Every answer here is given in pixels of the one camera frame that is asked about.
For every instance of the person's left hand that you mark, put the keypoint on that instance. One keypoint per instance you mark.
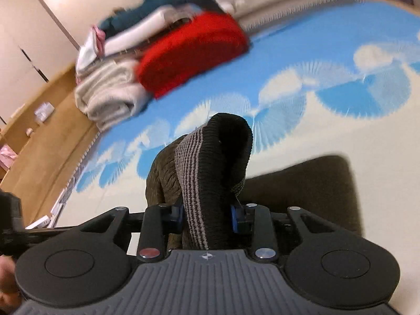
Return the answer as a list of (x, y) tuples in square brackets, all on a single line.
[(6, 279)]

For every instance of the pink and white cloth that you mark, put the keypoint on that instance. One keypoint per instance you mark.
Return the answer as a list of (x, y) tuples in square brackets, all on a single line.
[(90, 49)]

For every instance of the teal folded cloth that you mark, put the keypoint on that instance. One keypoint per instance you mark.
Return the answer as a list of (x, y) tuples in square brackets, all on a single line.
[(137, 14)]

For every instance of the grey fringed blanket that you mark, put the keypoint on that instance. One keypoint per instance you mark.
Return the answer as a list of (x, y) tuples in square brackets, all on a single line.
[(295, 3)]

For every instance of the blue and white printed blanket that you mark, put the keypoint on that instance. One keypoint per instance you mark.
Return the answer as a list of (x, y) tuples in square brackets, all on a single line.
[(328, 131)]

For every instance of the white folded cloth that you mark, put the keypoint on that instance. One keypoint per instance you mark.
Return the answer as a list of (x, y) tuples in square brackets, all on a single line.
[(141, 29)]

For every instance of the white box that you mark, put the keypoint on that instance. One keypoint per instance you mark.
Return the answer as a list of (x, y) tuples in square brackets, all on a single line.
[(44, 111)]

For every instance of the beige folded towel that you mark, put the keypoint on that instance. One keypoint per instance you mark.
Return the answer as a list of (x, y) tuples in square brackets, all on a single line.
[(111, 95)]

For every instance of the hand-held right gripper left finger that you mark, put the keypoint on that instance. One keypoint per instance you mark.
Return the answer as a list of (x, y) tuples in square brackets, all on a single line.
[(178, 217)]

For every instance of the pink packet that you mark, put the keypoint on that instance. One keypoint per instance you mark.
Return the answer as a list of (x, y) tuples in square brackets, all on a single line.
[(6, 158)]

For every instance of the white wardrobe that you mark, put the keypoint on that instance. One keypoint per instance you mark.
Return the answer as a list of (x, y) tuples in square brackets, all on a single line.
[(49, 6)]

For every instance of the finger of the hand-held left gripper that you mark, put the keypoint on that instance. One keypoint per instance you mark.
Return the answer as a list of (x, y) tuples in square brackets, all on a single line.
[(49, 230)]

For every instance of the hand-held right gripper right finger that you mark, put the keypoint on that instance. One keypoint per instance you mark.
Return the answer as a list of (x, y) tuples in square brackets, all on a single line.
[(234, 219)]

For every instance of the red folded cloth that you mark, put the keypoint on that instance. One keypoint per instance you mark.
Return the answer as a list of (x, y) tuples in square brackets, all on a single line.
[(193, 52)]

